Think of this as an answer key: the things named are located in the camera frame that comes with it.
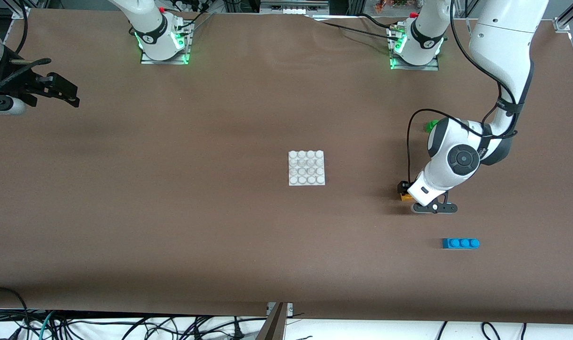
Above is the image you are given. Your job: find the white studded base plate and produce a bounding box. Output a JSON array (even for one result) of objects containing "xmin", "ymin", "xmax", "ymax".
[{"xmin": 288, "ymin": 150, "xmax": 326, "ymax": 187}]

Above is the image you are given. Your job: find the blue three-stud block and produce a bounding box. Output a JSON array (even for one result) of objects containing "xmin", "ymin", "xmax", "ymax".
[{"xmin": 442, "ymin": 238, "xmax": 480, "ymax": 250}]

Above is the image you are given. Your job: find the brown table cover sheet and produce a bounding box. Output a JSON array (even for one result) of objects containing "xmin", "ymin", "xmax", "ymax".
[{"xmin": 0, "ymin": 9, "xmax": 573, "ymax": 326}]

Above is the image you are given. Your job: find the grey metal rack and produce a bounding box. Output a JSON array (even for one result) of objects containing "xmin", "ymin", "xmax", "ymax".
[{"xmin": 261, "ymin": 0, "xmax": 330, "ymax": 16}]

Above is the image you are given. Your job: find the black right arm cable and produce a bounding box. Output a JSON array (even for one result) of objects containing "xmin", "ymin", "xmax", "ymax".
[{"xmin": 0, "ymin": 0, "xmax": 52, "ymax": 95}]

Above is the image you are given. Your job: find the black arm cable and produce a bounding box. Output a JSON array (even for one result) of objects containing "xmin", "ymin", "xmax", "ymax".
[
  {"xmin": 0, "ymin": 0, "xmax": 52, "ymax": 95},
  {"xmin": 407, "ymin": 0, "xmax": 521, "ymax": 187}
]

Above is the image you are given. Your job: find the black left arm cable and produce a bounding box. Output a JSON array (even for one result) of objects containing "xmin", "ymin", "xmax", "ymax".
[{"xmin": 407, "ymin": 0, "xmax": 521, "ymax": 187}]

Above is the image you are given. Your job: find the black base cable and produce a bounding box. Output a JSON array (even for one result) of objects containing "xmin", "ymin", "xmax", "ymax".
[{"xmin": 176, "ymin": 2, "xmax": 216, "ymax": 34}]

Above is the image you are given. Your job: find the black tabletop cable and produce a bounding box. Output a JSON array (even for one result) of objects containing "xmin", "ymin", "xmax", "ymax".
[
  {"xmin": 312, "ymin": 19, "xmax": 400, "ymax": 38},
  {"xmin": 360, "ymin": 13, "xmax": 398, "ymax": 31}
]

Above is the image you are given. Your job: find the brown slanted post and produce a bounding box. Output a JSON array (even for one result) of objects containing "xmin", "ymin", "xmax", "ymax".
[{"xmin": 256, "ymin": 302, "xmax": 288, "ymax": 340}]

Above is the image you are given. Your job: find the aluminium frame profile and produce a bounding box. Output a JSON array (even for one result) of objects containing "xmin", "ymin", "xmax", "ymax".
[{"xmin": 553, "ymin": 0, "xmax": 573, "ymax": 33}]

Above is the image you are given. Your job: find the teal floor cable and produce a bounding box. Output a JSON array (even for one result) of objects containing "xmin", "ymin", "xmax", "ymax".
[{"xmin": 38, "ymin": 310, "xmax": 57, "ymax": 340}]

